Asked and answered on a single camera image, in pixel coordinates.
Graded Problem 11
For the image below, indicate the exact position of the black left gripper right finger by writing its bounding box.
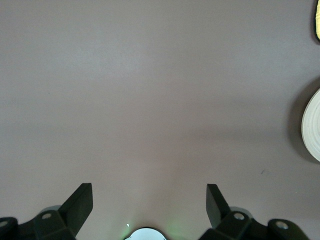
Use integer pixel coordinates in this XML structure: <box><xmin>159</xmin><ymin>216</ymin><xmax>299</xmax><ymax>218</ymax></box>
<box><xmin>199</xmin><ymin>183</ymin><xmax>310</xmax><ymax>240</ymax></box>

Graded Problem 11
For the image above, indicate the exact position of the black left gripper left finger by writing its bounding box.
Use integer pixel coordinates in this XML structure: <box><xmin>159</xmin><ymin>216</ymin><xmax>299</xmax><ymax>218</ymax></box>
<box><xmin>0</xmin><ymin>183</ymin><xmax>94</xmax><ymax>240</ymax></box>

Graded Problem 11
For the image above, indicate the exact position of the round light wooden plate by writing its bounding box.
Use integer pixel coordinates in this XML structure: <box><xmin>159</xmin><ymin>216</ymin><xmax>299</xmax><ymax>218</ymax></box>
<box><xmin>301</xmin><ymin>87</ymin><xmax>320</xmax><ymax>164</ymax></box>

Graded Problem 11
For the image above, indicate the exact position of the brown table cover cloth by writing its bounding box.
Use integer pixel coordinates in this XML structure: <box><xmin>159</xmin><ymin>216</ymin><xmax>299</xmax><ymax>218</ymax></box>
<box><xmin>0</xmin><ymin>0</ymin><xmax>320</xmax><ymax>240</ymax></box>

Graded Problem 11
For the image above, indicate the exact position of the yellow quilted oven mitt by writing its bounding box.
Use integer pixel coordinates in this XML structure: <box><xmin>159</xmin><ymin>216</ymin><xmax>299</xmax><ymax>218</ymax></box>
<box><xmin>311</xmin><ymin>0</ymin><xmax>320</xmax><ymax>44</ymax></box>

